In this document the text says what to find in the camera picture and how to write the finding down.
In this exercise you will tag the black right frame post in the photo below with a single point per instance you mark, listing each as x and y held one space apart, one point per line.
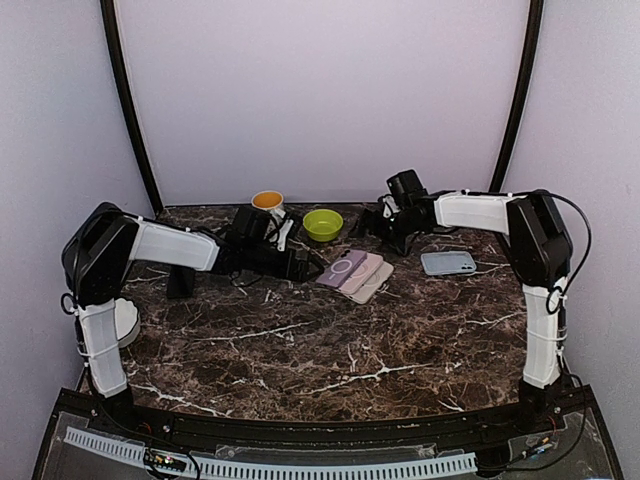
520 94

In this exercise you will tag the light blue phone case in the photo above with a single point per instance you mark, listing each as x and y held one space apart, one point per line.
448 263

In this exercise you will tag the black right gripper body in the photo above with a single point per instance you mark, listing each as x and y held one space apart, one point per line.
390 227

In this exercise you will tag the clear purple phone case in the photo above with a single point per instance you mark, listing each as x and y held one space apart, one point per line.
338 272

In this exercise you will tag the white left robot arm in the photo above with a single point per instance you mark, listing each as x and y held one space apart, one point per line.
97 259

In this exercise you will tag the black frame post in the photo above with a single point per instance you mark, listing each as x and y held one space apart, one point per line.
119 70
520 94

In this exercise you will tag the black left frame post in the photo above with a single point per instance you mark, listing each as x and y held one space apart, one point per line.
119 70

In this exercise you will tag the lime green bowl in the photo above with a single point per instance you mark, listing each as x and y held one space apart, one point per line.
323 225

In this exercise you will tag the black front table rail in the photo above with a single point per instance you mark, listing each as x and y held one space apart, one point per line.
486 429

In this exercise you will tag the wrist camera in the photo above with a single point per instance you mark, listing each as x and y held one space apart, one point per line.
254 226
406 189

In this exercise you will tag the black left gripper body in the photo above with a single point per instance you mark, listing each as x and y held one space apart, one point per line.
288 272

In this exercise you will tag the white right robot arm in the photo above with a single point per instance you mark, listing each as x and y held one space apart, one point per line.
538 247

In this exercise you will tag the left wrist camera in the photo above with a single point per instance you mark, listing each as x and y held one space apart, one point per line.
254 226

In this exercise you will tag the pink phone case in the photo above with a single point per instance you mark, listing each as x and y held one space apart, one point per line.
361 274

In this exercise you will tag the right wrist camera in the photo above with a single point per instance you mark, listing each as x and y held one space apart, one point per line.
406 189

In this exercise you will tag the small circuit board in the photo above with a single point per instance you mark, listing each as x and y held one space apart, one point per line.
163 462

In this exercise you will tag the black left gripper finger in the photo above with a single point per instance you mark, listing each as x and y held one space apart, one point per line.
312 262
306 275

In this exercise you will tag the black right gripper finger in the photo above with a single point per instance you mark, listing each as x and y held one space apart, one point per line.
365 224
397 244

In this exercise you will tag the white floral mug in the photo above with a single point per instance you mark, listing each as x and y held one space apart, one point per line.
271 202

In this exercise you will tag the white scalloped dish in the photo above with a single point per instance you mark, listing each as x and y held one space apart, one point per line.
127 322

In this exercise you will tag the beige phone case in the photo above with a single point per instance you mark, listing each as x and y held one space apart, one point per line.
372 284

